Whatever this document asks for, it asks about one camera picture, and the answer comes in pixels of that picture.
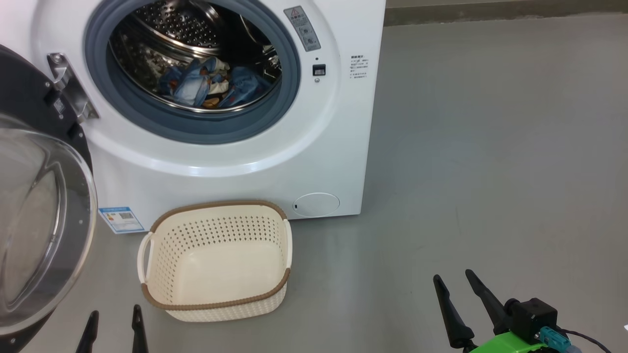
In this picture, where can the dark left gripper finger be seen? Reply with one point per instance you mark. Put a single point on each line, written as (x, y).
(139, 336)
(88, 338)

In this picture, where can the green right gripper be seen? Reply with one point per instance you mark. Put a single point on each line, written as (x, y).
(505, 345)

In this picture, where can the black glass washing machine door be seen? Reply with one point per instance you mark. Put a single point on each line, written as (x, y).
(24, 98)

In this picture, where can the cream perforated laundry basket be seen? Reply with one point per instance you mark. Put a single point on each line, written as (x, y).
(216, 274)

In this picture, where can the white front-load washing machine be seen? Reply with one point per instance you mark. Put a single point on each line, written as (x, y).
(343, 162)

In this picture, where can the grey rubber door gasket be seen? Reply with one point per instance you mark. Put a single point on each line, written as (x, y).
(147, 122)

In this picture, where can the metal door hinge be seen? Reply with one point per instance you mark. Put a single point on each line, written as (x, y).
(71, 88)

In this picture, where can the black door latch socket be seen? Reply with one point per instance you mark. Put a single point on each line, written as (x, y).
(319, 70)

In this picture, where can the steel washing machine drum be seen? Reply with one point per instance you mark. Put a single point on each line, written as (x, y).
(167, 24)

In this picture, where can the blue white energy label sticker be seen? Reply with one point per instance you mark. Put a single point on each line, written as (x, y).
(121, 219)

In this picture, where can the round white filter cover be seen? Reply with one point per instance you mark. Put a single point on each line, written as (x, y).
(316, 205)

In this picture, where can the grey warning sticker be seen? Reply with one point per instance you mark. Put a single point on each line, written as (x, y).
(302, 28)

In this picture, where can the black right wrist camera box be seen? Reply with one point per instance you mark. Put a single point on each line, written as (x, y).
(535, 316)

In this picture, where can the grey wall baseboard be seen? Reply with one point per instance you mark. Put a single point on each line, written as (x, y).
(490, 13)

